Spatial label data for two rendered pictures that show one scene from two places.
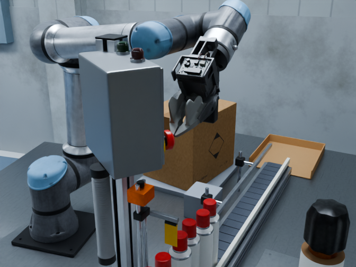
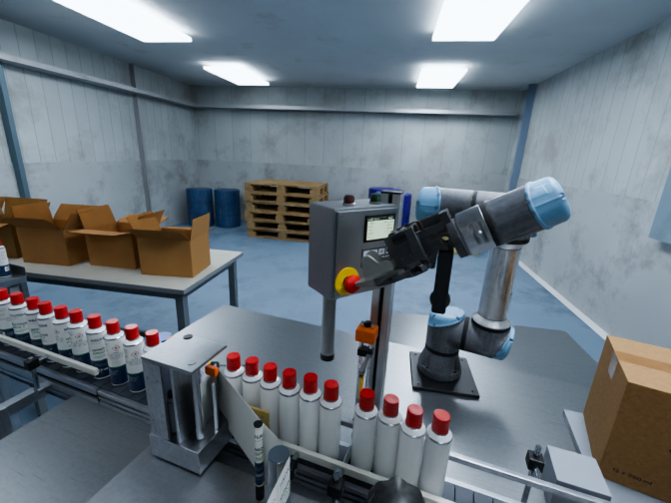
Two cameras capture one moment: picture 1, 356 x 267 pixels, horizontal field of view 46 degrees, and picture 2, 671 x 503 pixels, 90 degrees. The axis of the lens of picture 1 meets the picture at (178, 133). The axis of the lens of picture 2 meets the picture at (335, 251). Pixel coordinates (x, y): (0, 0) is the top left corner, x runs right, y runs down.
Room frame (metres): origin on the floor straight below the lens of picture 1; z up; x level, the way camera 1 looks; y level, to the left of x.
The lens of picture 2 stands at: (0.60, -0.59, 1.57)
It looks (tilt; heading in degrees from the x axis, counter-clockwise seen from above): 16 degrees down; 82
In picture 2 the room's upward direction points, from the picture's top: 3 degrees clockwise
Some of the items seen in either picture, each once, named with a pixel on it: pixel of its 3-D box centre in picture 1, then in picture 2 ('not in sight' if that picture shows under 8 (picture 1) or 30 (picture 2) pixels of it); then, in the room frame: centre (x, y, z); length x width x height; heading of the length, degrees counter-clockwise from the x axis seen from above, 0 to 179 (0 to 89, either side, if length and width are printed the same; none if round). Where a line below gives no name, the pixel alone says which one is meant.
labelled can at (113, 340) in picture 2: not in sight; (117, 351); (0.09, 0.34, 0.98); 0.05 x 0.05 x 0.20
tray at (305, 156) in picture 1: (288, 154); not in sight; (1.67, -0.48, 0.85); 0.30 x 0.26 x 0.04; 152
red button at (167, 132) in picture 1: (165, 140); (350, 283); (0.72, 0.02, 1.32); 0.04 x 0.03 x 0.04; 27
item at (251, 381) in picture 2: not in sight; (253, 394); (0.51, 0.13, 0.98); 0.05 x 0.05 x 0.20
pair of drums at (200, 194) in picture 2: not in sight; (214, 207); (-0.99, 6.62, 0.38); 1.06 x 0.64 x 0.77; 163
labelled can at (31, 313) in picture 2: not in sight; (38, 326); (-0.23, 0.51, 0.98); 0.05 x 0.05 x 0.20
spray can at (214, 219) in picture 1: (208, 236); (435, 455); (0.90, -0.08, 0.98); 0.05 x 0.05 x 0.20
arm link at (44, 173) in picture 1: (50, 181); (446, 327); (1.14, 0.39, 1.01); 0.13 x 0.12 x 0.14; 146
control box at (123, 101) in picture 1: (121, 109); (352, 246); (0.73, 0.10, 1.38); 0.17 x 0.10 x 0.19; 27
